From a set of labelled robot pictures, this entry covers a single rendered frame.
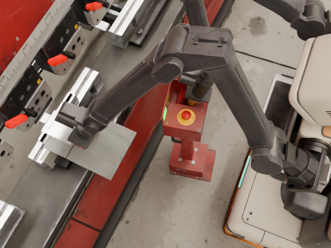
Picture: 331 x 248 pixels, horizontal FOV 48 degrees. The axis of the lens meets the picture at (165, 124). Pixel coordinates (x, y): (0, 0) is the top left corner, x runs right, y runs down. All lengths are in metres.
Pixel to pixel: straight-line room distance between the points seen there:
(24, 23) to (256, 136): 0.61
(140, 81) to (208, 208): 1.46
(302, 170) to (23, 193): 0.94
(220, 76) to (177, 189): 1.52
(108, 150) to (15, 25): 0.51
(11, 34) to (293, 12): 0.75
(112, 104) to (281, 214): 1.23
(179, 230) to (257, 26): 1.47
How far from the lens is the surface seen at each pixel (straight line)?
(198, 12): 1.17
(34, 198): 1.40
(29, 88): 1.07
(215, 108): 2.36
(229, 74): 0.72
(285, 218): 1.94
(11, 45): 0.96
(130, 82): 0.82
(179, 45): 0.70
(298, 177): 0.99
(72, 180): 1.37
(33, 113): 1.05
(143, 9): 1.60
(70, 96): 1.36
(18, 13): 0.95
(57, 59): 1.06
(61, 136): 1.29
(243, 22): 2.72
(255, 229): 1.90
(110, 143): 1.24
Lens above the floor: 2.14
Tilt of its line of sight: 68 degrees down
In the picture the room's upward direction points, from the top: 10 degrees counter-clockwise
